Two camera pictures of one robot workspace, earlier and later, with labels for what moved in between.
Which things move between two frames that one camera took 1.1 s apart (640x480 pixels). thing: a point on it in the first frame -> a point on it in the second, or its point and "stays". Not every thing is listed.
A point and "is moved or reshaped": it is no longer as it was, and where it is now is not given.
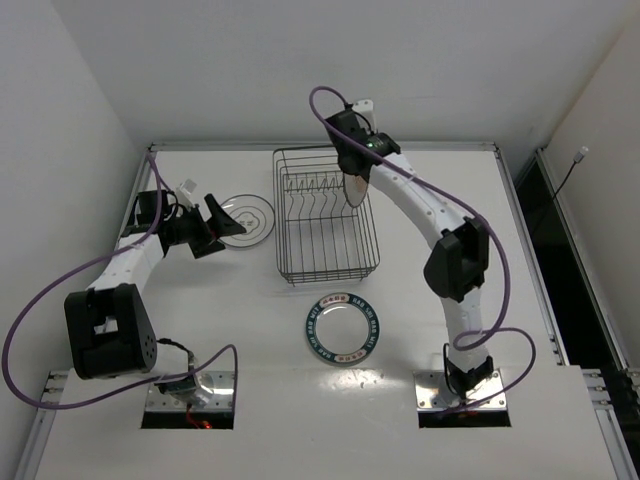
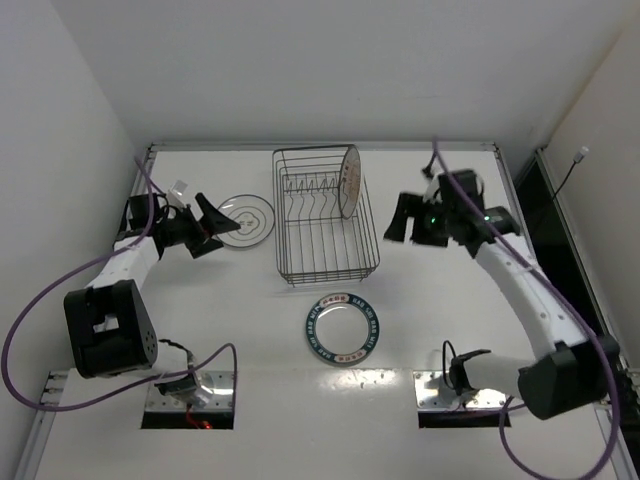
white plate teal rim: x=342 y=329 stays
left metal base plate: x=219 y=382 stays
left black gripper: x=203 y=231 stays
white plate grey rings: x=252 y=213 stays
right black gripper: x=353 y=163 -> x=417 y=220
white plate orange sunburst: x=355 y=188 is moved or reshaped
